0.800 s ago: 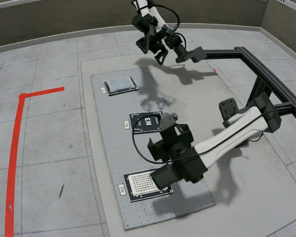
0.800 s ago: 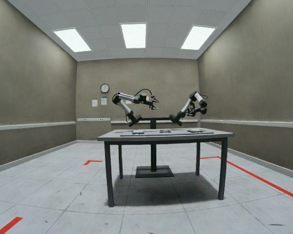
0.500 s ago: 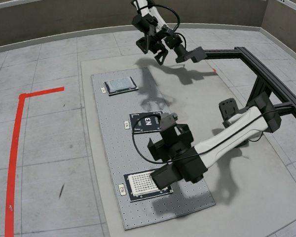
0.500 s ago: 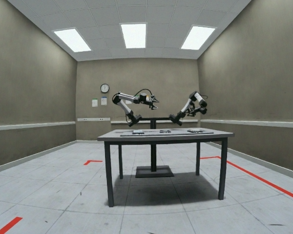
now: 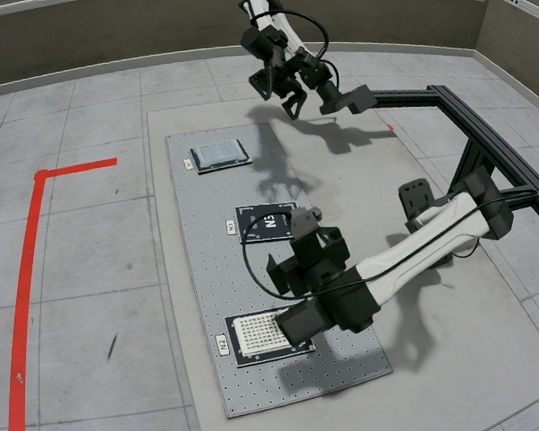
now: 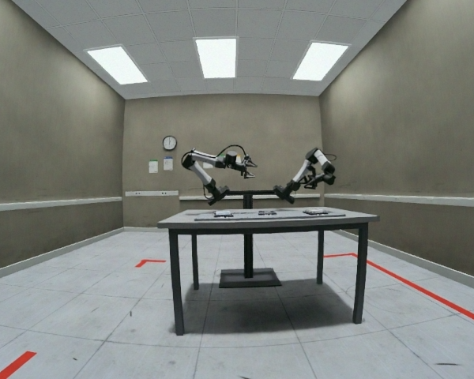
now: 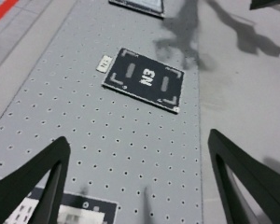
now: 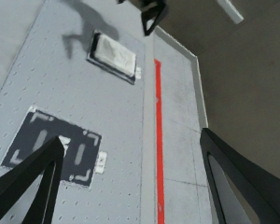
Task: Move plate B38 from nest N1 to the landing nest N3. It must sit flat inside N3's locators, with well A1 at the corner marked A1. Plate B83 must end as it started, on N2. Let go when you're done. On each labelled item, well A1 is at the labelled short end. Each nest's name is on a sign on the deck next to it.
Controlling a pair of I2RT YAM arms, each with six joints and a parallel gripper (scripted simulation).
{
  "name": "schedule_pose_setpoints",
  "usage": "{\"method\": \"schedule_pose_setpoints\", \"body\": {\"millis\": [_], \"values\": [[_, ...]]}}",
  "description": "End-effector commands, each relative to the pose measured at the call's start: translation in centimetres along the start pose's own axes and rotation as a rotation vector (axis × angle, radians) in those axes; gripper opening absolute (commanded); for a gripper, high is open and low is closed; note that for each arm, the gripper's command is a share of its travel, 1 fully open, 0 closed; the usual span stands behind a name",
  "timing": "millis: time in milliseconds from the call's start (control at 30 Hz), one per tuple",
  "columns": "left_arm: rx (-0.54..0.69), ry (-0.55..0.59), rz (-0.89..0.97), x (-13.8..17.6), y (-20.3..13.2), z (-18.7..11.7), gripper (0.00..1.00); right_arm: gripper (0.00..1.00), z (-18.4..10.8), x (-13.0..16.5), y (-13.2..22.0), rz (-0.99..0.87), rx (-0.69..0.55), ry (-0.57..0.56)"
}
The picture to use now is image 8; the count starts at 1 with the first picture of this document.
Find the white name plate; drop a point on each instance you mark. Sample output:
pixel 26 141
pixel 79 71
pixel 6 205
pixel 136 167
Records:
pixel 101 162
pixel 139 72

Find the black rectangular frame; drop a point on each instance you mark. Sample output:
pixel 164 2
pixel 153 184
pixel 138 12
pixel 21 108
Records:
pixel 98 60

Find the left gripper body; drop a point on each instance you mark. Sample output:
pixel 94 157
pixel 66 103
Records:
pixel 160 3

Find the white multi-well plate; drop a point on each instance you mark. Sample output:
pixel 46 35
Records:
pixel 116 54

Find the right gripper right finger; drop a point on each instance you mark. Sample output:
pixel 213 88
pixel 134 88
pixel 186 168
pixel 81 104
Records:
pixel 260 188

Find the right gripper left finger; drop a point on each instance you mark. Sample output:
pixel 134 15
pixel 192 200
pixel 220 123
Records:
pixel 16 181

